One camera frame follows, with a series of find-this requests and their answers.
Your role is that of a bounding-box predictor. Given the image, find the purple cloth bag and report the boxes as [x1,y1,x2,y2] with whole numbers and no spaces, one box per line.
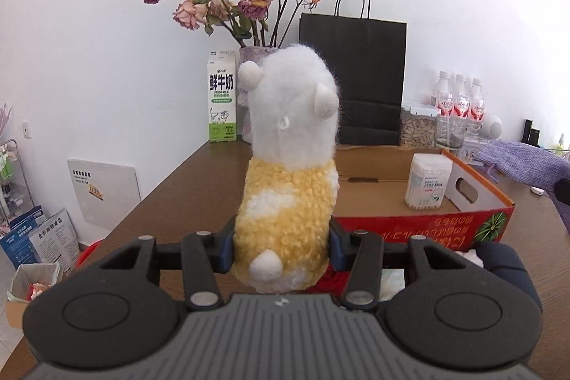
[472,140,570,234]

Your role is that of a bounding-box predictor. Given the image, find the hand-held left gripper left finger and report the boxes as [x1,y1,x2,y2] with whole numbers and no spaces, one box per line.
[95,218,235,311]

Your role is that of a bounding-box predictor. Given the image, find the pale blue face mask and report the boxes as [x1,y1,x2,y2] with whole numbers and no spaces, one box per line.
[378,269,407,301]

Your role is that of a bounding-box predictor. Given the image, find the white and yellow plush alpaca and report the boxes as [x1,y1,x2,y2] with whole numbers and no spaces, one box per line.
[234,44,343,296]

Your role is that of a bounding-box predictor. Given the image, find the black cosmetic bottles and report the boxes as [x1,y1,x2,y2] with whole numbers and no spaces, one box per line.
[523,119,542,147]

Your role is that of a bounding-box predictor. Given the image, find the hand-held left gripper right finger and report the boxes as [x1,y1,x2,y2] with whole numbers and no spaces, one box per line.
[330,225,479,311]

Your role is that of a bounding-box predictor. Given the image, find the white cotton swab container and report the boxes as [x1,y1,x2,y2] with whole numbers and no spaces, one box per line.
[404,153,453,212]

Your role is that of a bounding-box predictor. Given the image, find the red plastic bin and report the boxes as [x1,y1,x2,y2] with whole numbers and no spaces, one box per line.
[78,241,105,269]

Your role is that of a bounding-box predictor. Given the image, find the white round speaker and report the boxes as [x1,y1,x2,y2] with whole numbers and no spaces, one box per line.
[483,114,504,138]

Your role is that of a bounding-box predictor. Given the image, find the clear jar of seeds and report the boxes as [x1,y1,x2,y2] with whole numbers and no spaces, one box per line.
[399,101,439,149]

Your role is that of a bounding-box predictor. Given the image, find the white printed packet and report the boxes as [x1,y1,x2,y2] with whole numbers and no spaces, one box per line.
[29,208,78,274]

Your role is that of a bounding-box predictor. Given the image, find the cardboard trash box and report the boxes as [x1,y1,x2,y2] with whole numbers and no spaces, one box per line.
[6,262,61,327]

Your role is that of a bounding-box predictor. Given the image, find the green and white milk carton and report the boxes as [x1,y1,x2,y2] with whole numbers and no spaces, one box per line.
[207,49,239,143]

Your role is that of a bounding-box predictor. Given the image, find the metal wire rack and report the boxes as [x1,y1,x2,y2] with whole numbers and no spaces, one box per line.
[0,140,32,225]

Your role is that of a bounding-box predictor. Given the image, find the blue printed packet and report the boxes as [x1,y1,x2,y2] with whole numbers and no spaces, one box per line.
[0,206,45,269]

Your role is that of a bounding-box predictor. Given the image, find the black paper bag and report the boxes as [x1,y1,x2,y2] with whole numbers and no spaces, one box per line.
[298,0,407,147]

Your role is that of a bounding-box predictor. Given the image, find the white square board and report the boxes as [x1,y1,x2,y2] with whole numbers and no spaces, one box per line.
[68,158,142,229]

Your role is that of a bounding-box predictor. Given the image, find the red cardboard box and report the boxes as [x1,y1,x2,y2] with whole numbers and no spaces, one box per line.
[330,145,516,269]

